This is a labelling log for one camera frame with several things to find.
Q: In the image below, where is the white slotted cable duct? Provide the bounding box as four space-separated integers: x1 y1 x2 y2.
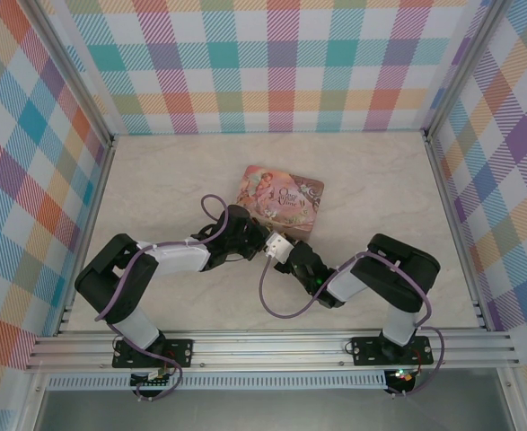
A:
47 370 388 391

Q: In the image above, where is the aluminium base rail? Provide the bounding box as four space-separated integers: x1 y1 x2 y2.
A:
24 330 520 372

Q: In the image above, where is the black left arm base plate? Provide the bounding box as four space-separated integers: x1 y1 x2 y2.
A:
112 339 196 370

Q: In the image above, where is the small circuit board with connector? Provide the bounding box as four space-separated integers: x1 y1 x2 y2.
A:
130 370 174 390

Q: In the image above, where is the aluminium side rail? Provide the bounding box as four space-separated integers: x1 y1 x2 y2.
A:
55 136 119 337
422 128 496 332

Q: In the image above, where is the pink illustrated tin box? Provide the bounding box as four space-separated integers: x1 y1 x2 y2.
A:
234 164 327 242

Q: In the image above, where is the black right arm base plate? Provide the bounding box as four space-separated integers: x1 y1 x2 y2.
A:
350 335 435 367

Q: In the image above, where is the aluminium frame post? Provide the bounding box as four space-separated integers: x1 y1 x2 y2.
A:
31 0 117 149
424 0 514 140

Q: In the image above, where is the small circuit board with lights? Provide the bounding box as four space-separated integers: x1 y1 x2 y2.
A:
386 367 419 385

